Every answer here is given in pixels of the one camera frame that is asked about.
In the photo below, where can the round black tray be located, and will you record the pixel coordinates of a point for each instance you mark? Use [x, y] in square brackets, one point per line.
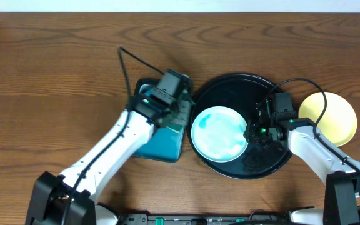
[240, 92]

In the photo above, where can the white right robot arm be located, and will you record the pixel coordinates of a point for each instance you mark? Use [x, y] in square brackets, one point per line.
[339, 172]

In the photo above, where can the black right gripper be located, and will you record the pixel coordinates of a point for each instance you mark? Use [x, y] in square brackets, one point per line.
[250, 131]

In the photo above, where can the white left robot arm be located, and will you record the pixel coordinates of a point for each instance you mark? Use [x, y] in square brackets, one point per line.
[72, 196]

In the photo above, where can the mint green plate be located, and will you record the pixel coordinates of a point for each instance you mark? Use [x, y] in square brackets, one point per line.
[217, 134]

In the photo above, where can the black rectangular water tray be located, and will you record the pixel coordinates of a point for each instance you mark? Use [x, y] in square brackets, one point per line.
[166, 142]

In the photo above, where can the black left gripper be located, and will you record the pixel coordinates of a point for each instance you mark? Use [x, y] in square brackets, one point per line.
[182, 104]

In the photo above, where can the yellow plate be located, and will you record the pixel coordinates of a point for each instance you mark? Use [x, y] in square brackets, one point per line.
[339, 123]

